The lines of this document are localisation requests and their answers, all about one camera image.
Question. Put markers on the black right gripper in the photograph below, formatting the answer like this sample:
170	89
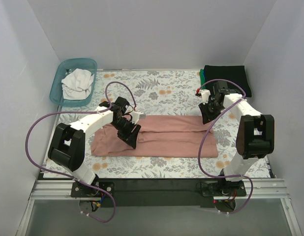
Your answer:
209	109

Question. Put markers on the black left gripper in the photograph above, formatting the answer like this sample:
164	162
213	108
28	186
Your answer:
127	128

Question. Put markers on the pink t shirt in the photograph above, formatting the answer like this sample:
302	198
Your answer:
160	136

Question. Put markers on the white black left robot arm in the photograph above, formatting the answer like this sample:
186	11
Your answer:
67	147

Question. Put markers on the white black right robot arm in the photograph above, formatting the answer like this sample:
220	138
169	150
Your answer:
254	140

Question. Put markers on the floral table mat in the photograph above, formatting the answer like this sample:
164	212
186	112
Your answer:
155	93

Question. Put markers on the green folded t shirt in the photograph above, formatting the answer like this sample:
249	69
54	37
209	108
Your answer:
202	76

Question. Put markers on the black folded t shirt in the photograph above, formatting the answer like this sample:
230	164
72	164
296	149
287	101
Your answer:
235	74

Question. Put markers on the white t shirt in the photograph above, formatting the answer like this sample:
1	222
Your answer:
77	85

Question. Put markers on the teal plastic basket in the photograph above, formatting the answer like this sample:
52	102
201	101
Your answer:
65	68

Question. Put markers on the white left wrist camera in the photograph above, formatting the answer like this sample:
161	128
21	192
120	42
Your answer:
135	116

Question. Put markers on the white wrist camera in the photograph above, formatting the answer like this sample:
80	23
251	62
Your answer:
204	94
135	116

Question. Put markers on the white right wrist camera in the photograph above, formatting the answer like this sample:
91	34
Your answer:
204	94

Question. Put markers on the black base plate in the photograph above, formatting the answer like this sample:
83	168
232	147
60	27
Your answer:
165	192

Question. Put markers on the aluminium frame rail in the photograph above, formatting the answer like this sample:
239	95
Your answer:
54	211

